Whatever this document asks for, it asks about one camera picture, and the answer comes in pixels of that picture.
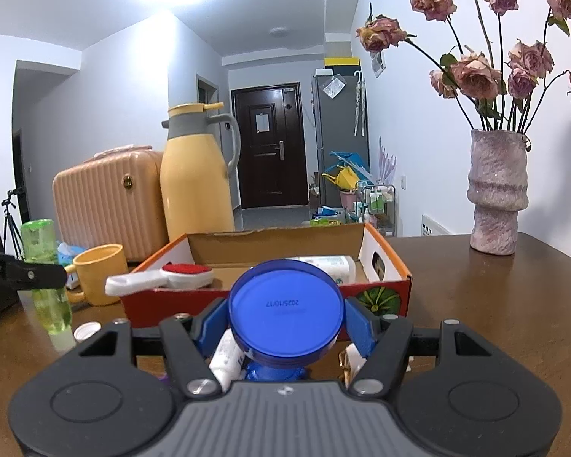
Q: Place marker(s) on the pink ceramic vase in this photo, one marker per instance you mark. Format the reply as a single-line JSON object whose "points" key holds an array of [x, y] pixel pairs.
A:
{"points": [[497, 187]]}

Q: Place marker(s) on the yellow mug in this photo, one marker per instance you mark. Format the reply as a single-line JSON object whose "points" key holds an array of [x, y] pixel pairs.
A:
{"points": [[92, 268]]}

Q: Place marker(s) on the cream cube charger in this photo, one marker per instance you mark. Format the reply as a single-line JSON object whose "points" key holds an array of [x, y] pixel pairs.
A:
{"points": [[350, 362]]}

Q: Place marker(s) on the yellow box on fridge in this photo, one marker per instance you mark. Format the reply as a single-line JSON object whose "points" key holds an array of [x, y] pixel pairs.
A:
{"points": [[341, 62]]}

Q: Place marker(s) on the wire trolley with bottles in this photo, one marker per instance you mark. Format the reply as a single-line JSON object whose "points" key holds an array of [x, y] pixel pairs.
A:
{"points": [[376, 205]]}

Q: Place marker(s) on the camera tripod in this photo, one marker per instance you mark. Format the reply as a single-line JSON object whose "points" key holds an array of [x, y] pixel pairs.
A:
{"points": [[11, 233]]}

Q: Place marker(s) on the wall picture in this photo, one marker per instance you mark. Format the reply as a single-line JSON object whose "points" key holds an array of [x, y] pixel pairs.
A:
{"points": [[377, 63]]}

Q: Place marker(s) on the blue tissue pack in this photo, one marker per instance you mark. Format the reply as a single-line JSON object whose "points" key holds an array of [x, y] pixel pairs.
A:
{"points": [[66, 255]]}

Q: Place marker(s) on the red white lint brush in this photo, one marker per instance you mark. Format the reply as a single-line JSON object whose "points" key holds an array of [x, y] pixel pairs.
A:
{"points": [[170, 276]]}

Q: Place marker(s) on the yellow thermos jug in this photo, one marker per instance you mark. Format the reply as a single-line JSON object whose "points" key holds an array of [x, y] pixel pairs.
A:
{"points": [[195, 178]]}

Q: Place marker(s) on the white plastic jar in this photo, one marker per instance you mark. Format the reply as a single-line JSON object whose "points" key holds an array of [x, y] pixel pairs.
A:
{"points": [[342, 269]]}

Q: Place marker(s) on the pink ribbed suitcase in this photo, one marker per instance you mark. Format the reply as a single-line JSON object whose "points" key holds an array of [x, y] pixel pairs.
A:
{"points": [[114, 197]]}

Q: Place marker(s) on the purple gear-shaped cap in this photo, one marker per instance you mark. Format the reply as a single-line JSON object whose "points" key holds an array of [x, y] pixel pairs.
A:
{"points": [[164, 378]]}

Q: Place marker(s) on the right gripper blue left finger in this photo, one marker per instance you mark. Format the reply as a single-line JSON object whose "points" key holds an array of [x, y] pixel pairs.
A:
{"points": [[208, 327]]}

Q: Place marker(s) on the yellow watering can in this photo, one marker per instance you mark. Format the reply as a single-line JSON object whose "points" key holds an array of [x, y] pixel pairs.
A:
{"points": [[345, 180]]}

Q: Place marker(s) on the dried pink roses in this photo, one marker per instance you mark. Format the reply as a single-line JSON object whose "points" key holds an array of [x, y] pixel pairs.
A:
{"points": [[493, 62]]}

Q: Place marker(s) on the red cardboard box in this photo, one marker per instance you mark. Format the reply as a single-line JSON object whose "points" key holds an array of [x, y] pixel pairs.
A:
{"points": [[383, 282]]}

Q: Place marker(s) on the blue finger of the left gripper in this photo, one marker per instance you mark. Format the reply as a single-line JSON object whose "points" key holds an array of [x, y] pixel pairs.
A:
{"points": [[19, 275]]}

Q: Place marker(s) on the dark entrance door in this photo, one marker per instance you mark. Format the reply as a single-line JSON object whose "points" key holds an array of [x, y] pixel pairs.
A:
{"points": [[272, 168]]}

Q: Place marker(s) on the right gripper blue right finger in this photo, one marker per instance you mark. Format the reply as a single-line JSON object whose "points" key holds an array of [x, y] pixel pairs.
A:
{"points": [[363, 328]]}

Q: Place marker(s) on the blue round lid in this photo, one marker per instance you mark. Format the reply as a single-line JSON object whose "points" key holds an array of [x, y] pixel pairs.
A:
{"points": [[284, 315]]}

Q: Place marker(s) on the grey refrigerator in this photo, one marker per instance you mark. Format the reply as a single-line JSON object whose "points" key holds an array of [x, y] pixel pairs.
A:
{"points": [[334, 108]]}

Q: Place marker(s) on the green spray bottle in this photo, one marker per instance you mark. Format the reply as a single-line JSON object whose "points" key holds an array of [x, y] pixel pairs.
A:
{"points": [[51, 305]]}

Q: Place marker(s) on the small white tube bottle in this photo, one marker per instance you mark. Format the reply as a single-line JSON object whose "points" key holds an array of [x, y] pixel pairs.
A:
{"points": [[227, 361]]}

